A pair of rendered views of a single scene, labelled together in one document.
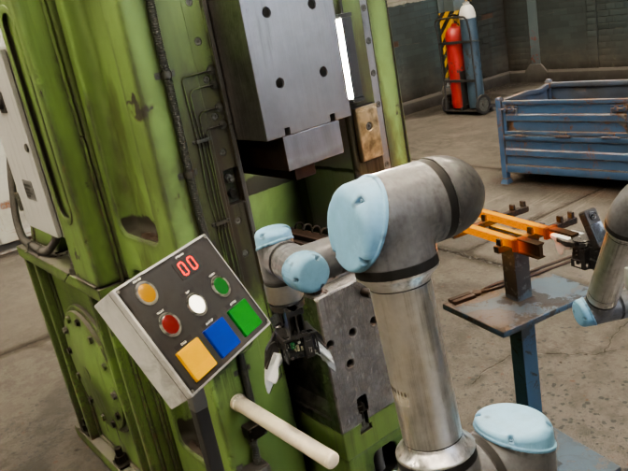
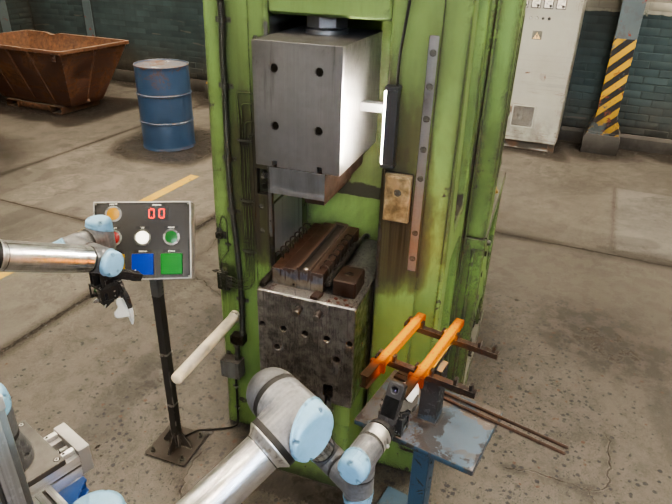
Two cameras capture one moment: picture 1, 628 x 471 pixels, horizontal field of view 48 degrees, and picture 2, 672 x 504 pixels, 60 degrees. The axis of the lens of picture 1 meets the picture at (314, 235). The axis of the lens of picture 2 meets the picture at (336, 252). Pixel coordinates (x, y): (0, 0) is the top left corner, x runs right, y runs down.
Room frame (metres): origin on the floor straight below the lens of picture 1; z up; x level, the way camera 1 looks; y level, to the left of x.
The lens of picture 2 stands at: (0.96, -1.60, 2.02)
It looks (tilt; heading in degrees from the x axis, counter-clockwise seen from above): 28 degrees down; 54
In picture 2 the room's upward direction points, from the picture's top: 2 degrees clockwise
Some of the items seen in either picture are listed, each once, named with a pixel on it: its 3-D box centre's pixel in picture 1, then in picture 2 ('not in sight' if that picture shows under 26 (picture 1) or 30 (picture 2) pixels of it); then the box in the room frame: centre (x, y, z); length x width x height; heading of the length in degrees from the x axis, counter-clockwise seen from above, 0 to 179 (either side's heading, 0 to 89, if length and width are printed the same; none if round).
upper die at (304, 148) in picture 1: (271, 142); (319, 164); (2.09, 0.07, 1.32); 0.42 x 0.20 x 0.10; 35
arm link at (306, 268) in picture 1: (306, 264); (76, 249); (1.22, 0.02, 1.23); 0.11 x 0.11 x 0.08; 24
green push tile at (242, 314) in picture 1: (243, 318); (171, 263); (1.55, 0.20, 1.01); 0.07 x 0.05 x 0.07; 150
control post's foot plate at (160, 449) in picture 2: not in sight; (176, 437); (1.53, 0.36, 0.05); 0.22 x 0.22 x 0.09; 35
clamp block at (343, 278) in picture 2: not in sight; (349, 281); (2.07, -0.16, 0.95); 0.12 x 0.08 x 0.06; 35
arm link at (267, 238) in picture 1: (278, 254); (100, 235); (1.30, 0.08, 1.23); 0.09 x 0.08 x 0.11; 24
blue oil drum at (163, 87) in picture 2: not in sight; (165, 105); (3.15, 4.68, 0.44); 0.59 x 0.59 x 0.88
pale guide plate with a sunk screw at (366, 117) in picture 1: (368, 132); (397, 197); (2.20, -0.23, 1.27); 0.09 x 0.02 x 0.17; 125
